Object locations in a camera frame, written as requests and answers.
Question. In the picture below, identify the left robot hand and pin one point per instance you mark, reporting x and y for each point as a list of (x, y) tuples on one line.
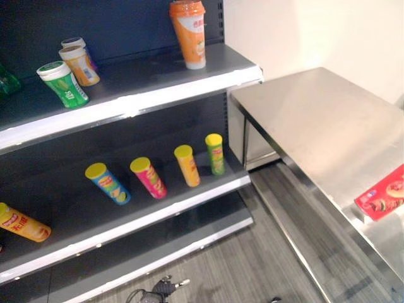
[(167, 285)]

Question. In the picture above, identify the pink chips can yellow lid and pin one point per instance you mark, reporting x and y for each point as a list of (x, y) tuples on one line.
[(151, 178)]

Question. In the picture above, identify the blue chips can yellow lid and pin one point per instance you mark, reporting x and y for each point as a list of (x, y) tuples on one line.
[(109, 184)]

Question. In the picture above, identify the orange chips can yellow lid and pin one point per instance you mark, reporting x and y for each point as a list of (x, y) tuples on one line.
[(188, 167)]

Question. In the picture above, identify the green chips can yellow lid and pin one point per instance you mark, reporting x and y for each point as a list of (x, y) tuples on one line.
[(216, 154)]

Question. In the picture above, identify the large yellow chips can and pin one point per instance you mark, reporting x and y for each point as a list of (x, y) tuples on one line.
[(23, 224)]

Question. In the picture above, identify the dark metal shelf unit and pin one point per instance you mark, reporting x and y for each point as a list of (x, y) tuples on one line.
[(132, 132)]

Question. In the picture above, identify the stainless steel table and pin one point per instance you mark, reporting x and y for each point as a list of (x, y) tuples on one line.
[(318, 126)]

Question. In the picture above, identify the green gum bottle white lid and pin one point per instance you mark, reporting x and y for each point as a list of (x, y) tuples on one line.
[(64, 85)]

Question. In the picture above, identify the red biscuit box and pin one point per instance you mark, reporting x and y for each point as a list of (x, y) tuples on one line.
[(383, 197)]

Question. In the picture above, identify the orange gum bottle white lid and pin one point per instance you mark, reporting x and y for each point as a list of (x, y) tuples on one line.
[(80, 67)]

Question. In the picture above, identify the orange milk tea cup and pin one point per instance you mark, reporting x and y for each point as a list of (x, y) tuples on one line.
[(190, 34)]

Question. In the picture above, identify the green plastic drink bottle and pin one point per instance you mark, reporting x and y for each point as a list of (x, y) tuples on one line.
[(7, 82)]

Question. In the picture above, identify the purple gum bottle white lid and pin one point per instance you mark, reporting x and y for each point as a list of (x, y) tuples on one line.
[(79, 42)]

